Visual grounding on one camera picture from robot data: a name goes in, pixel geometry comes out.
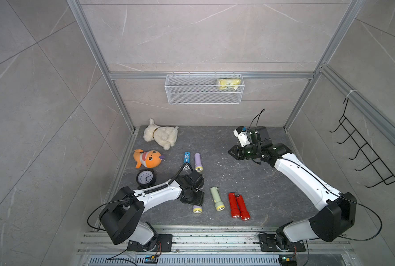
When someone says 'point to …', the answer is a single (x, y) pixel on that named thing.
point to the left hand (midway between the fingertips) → (200, 199)
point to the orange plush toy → (151, 159)
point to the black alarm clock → (145, 178)
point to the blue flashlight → (187, 159)
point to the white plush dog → (165, 136)
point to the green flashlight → (219, 205)
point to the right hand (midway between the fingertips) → (232, 151)
